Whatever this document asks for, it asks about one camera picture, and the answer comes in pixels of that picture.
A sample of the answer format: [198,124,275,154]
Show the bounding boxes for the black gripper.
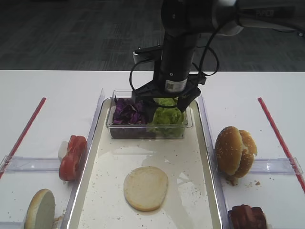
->
[131,73,206,123]

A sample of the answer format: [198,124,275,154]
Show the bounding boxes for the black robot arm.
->
[132,0,305,122]

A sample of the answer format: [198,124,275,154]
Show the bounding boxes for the green lettuce in container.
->
[150,98,185,138]

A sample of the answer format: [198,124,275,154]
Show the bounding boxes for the tomato slices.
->
[59,135,87,181]

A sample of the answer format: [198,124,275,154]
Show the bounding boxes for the brown meat patties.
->
[228,205,268,229]

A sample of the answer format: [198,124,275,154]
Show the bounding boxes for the purple cabbage leaves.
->
[112,97,147,125]

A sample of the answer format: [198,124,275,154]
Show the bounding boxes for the clear plastic ingredient container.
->
[105,90,193,139]

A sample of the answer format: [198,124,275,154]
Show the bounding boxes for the sesame bun top front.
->
[215,126,243,175]

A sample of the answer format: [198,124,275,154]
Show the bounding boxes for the sesame bun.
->
[215,126,243,175]
[234,130,257,178]

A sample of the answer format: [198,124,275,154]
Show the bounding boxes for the white metal tray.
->
[68,99,222,229]

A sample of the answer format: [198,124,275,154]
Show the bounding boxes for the bun bottom on tray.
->
[123,167,168,212]

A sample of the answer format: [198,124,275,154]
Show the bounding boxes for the sesame bun top rear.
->
[234,130,257,178]

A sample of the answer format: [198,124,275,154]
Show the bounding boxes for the clear acrylic long divider left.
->
[60,88,104,229]

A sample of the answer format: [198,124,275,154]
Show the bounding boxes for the bun bottom half standing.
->
[24,189,56,229]

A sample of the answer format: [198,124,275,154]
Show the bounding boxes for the black cable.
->
[129,9,241,109]

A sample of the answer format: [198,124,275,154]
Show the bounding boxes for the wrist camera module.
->
[133,45,163,64]

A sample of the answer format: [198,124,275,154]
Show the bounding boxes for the clear acrylic cross rail right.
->
[249,158,303,175]

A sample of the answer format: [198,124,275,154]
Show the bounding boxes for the clear acrylic cross rail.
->
[249,158,303,175]
[0,156,60,173]

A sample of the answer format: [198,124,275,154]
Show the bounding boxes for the red rail left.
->
[0,97,46,178]

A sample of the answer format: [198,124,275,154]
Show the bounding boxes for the red rail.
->
[257,97,305,191]
[0,97,46,178]

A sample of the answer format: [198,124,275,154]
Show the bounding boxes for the red rail right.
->
[257,97,305,191]

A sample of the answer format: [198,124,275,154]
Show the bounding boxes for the clear acrylic cross rail left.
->
[0,156,60,173]

